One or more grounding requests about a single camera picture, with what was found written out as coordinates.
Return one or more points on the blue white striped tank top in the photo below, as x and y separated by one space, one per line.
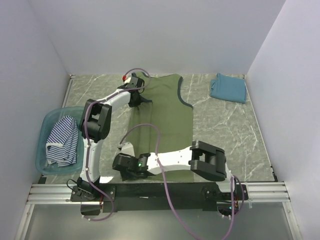
61 145

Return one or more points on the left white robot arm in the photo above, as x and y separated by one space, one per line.
95 126

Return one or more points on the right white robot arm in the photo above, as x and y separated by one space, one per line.
203 159

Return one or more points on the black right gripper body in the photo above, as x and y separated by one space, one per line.
128 176

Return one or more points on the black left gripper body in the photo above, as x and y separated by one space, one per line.
137 102

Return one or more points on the olive green tank top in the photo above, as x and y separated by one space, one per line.
164 122

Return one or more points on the translucent teal laundry basket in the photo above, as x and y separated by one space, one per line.
48 122

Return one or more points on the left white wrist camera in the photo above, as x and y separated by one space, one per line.
128 80

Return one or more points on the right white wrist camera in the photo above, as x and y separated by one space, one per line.
126 148

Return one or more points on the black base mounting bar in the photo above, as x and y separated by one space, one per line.
205 196

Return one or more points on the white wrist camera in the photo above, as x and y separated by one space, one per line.
126 148
128 80

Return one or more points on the aluminium frame rail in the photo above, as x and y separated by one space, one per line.
60 194

